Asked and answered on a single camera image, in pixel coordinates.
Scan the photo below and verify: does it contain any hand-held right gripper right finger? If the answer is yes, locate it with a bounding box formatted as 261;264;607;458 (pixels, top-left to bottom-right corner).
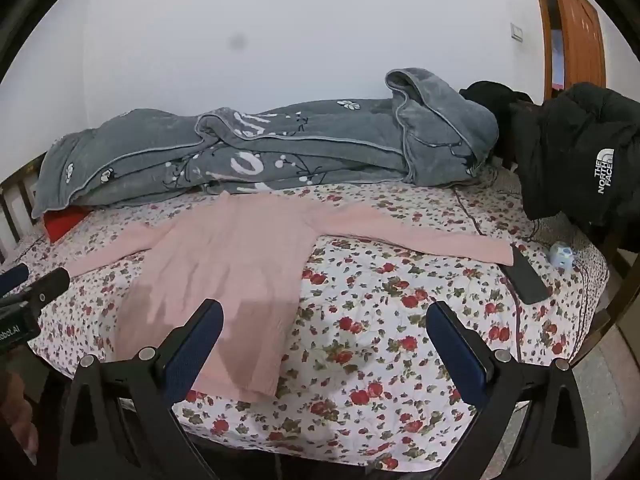
426;301;592;480

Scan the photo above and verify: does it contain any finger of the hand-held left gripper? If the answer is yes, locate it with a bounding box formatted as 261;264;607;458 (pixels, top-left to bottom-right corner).
0;264;30;297
0;267;71;318

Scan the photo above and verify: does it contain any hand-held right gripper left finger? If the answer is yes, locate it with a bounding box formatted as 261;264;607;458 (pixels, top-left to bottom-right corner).
56;298;224;480

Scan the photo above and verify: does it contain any pink knit sweater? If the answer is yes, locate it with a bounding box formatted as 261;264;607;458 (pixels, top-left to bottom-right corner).
64;191;516;404

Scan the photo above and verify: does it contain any person's left hand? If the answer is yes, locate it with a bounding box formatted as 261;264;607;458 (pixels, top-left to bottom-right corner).
0;372;39;465

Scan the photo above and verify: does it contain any red cloth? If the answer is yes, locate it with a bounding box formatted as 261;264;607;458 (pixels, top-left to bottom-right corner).
44;205;92;243

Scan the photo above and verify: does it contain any floral bed sheet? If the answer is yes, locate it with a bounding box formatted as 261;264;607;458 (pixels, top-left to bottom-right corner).
0;165;610;473

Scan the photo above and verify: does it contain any wooden bed headboard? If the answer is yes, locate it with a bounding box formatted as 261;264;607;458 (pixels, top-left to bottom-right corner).
0;152;48;261

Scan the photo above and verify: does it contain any black phone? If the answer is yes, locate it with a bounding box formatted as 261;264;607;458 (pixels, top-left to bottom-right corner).
500;244;549;306

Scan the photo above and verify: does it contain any small white blue toy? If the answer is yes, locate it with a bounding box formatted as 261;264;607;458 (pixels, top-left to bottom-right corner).
547;241;576;267

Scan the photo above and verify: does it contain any wooden bed footboard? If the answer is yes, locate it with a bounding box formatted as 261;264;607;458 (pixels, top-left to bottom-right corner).
597;230;640;321

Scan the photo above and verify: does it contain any grey floral blanket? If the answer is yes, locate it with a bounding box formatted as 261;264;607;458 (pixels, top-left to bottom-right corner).
31;67;500;219

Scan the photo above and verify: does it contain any black puffer jacket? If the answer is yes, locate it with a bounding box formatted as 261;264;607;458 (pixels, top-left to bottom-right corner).
510;82;640;233

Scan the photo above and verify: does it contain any black cloth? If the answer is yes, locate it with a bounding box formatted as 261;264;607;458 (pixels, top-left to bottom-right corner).
459;80;533;111

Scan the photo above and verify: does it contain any wooden door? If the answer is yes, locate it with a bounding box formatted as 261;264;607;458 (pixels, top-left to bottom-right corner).
529;0;608;102

